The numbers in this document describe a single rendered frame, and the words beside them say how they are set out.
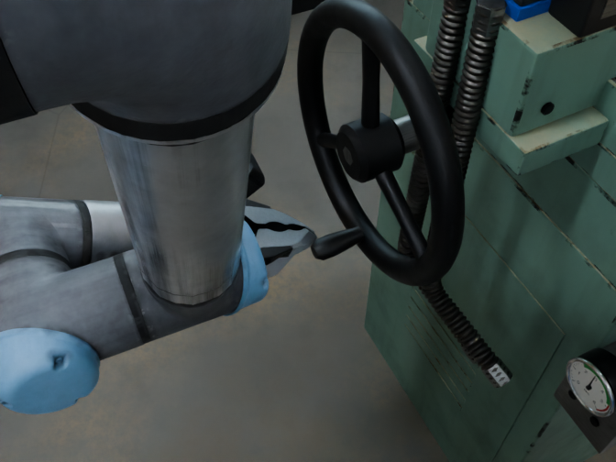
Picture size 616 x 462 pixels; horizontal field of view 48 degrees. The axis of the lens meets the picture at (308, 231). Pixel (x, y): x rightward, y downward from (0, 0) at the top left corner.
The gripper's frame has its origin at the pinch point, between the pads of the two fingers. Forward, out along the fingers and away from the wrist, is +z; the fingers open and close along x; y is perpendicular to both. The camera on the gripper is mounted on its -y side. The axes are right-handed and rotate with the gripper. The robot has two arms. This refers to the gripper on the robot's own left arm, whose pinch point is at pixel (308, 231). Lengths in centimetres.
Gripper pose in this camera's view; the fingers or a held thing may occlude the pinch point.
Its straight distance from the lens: 75.6
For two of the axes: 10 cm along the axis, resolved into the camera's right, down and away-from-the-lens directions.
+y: -4.2, 7.1, 5.6
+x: 4.0, 7.0, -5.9
